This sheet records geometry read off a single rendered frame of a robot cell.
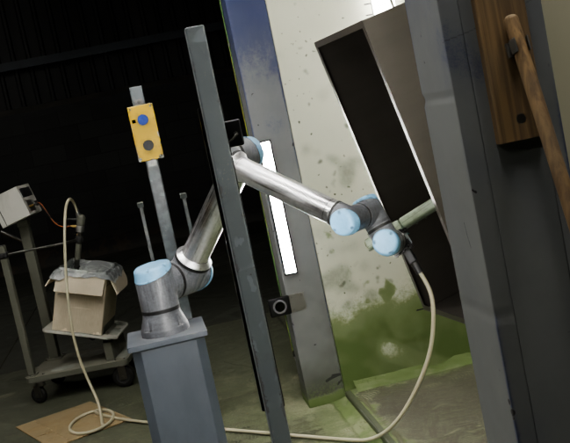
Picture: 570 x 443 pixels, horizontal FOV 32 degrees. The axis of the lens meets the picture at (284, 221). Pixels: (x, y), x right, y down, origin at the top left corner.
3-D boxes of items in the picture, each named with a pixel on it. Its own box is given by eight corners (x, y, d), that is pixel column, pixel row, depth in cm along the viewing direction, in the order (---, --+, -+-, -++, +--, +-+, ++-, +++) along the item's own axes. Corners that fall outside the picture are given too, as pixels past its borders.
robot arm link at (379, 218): (362, 194, 330) (380, 227, 328) (378, 188, 339) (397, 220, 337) (342, 207, 335) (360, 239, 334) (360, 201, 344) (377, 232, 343)
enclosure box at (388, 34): (494, 274, 419) (388, 10, 402) (567, 290, 361) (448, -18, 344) (423, 309, 412) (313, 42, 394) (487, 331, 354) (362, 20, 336)
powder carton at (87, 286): (61, 312, 620) (66, 250, 615) (127, 320, 619) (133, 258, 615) (37, 330, 567) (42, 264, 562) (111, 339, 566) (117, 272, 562)
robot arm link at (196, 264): (153, 283, 395) (221, 131, 358) (181, 272, 409) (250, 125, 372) (178, 307, 389) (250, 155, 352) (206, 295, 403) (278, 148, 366)
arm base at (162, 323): (141, 342, 372) (136, 316, 371) (141, 332, 391) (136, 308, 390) (191, 330, 375) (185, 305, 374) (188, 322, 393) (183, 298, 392)
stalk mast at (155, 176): (213, 416, 481) (141, 85, 464) (214, 418, 476) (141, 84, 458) (201, 418, 481) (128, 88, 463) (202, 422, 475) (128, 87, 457)
